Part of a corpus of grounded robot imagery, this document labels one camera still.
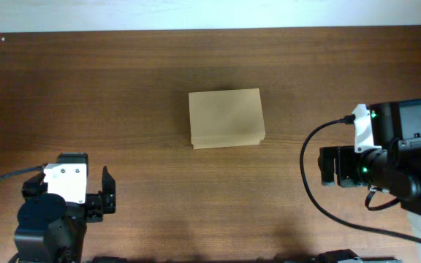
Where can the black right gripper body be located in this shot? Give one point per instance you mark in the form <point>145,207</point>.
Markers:
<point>344,166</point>

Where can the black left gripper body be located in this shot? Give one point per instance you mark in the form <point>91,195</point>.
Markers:
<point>96,203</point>

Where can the cardboard box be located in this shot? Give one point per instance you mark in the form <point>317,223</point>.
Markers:
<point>220,119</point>

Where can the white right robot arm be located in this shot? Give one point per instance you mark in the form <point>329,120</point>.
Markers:
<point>385,156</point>

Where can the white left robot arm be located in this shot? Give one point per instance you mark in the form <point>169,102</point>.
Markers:
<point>52,221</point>

